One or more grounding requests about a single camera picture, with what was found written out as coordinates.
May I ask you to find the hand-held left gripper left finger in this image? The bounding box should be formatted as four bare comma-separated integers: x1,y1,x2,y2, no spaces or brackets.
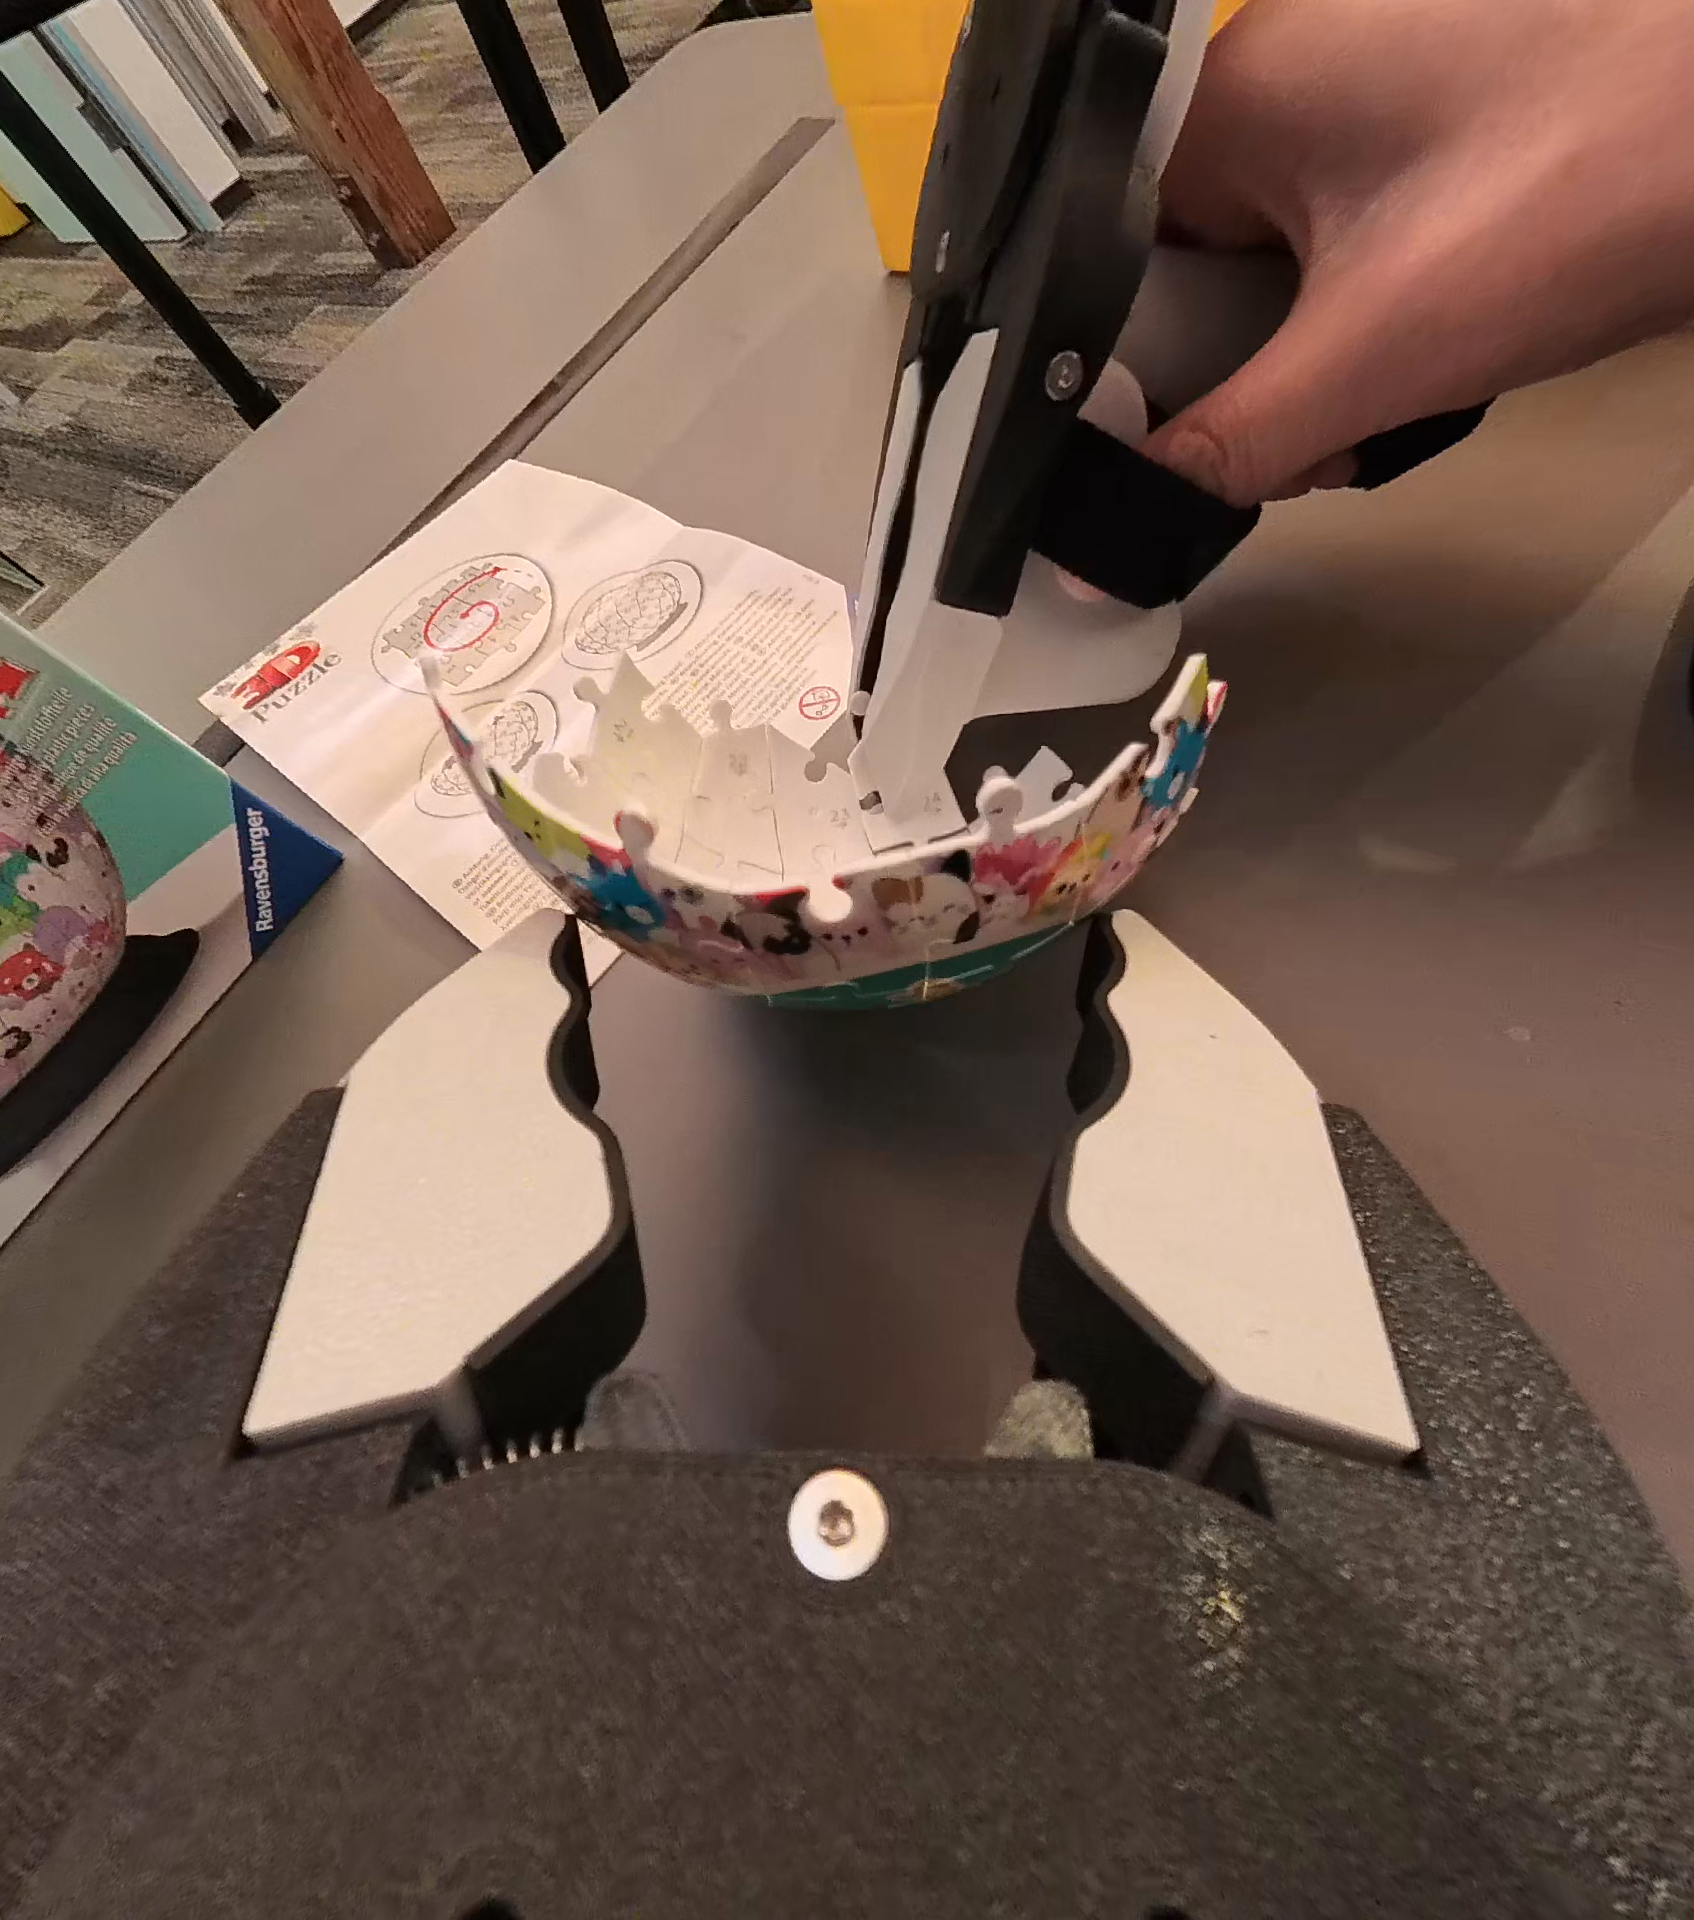
242,916,647,1458

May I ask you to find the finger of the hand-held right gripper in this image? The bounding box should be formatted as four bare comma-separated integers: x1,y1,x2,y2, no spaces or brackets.
857,324,1019,811
849,354,940,721

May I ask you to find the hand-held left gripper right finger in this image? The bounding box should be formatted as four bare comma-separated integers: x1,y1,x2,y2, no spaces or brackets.
1023,909,1426,1472

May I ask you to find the assembled white puzzle section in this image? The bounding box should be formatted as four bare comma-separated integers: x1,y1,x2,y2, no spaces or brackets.
429,646,1230,1007

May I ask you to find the colourful puzzle box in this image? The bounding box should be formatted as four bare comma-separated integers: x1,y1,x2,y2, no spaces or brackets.
0,540,347,1367

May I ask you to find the person's right hand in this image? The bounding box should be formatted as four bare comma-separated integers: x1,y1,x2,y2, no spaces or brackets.
1133,0,1694,511

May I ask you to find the yellow storage bin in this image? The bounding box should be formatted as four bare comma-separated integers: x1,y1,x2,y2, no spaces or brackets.
813,0,970,277

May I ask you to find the white instruction leaflet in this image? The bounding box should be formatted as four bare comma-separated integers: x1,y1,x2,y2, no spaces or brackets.
203,460,864,948

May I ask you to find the wooden post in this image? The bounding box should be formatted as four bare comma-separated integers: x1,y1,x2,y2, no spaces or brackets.
218,0,460,272

